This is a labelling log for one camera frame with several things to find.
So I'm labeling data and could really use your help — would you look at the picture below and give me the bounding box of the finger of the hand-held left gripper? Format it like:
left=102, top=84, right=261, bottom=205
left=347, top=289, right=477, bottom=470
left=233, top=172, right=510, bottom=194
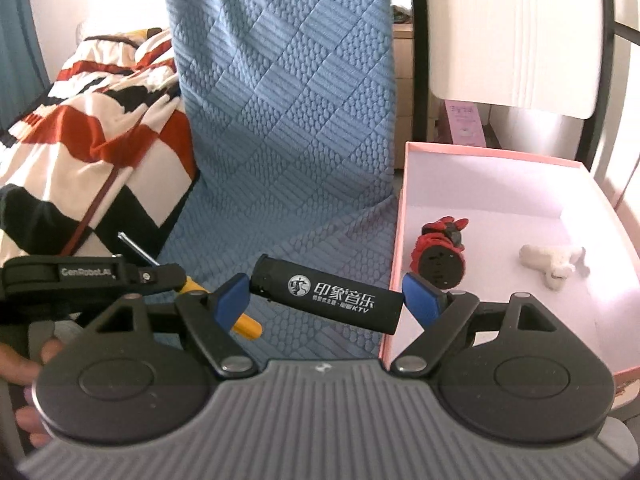
left=126, top=262, right=187, bottom=295

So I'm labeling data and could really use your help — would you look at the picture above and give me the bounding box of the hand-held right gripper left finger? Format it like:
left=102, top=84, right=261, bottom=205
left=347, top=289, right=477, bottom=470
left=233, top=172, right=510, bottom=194
left=95, top=272, right=260, bottom=377

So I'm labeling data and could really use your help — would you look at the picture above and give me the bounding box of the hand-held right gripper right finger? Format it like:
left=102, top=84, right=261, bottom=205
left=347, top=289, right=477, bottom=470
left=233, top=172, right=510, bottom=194
left=390, top=272, right=558, bottom=377

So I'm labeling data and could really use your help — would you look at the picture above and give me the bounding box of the yellow handle screwdriver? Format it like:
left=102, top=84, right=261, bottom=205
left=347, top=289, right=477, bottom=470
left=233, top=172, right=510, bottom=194
left=118, top=232, right=264, bottom=339

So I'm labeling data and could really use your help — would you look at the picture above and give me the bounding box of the black lighter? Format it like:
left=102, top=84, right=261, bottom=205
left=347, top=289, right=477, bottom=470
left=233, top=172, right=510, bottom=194
left=249, top=255, right=405, bottom=336

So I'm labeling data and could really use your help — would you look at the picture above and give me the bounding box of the pink cardboard box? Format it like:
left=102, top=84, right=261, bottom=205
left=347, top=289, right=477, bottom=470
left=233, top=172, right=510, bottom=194
left=378, top=141, right=640, bottom=421

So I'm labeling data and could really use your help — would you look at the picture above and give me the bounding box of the white toy figure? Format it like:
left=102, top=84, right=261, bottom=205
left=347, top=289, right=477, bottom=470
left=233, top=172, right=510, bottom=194
left=519, top=243, right=591, bottom=291

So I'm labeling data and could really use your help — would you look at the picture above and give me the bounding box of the person's left hand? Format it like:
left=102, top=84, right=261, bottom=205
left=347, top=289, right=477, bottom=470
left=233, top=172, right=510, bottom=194
left=0, top=337, right=66, bottom=450

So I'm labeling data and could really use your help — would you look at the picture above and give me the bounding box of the red black toy figure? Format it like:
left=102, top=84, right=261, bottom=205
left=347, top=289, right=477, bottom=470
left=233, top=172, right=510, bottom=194
left=411, top=217, right=471, bottom=291

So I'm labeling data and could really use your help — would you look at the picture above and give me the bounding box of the striped blanket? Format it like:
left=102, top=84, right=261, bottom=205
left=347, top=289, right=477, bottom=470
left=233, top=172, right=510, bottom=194
left=0, top=27, right=201, bottom=271

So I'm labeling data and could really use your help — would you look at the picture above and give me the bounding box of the pink packet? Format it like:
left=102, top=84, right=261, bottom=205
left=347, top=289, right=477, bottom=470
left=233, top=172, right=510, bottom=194
left=441, top=100, right=489, bottom=149

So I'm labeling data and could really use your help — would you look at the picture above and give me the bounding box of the blue textured mat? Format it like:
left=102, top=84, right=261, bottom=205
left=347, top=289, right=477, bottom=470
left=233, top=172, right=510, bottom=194
left=95, top=0, right=406, bottom=363

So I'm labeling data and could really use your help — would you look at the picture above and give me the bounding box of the wooden nightstand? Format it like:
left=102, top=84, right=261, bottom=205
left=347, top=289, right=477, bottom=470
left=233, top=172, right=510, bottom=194
left=391, top=22, right=417, bottom=172

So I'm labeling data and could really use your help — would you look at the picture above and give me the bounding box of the teal curtain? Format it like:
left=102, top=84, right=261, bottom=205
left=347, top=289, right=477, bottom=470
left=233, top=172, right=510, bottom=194
left=0, top=0, right=52, bottom=132

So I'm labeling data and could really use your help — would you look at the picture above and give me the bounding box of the dark red cord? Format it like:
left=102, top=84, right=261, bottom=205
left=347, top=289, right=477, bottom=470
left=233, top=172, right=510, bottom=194
left=65, top=159, right=122, bottom=256

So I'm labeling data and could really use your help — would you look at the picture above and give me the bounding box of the white chair black frame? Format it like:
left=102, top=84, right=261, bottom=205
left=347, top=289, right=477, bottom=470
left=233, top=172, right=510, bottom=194
left=407, top=0, right=640, bottom=211

